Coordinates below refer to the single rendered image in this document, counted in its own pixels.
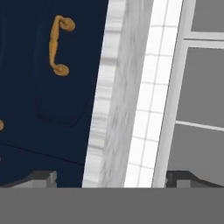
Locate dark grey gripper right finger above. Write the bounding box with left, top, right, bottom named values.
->
left=164, top=170, right=224, bottom=189

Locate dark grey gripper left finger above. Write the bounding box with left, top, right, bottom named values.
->
left=0, top=170, right=58, bottom=189

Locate navy blue drawer front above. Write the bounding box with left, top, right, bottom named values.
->
left=0, top=0, right=110, bottom=166

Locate navy blue cupboard door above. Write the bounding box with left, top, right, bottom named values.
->
left=0, top=141, right=86, bottom=189

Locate white framed window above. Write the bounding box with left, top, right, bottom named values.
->
left=151, top=0, right=224, bottom=189

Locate brass drawer handle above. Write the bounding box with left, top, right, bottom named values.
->
left=48, top=14, right=76, bottom=77

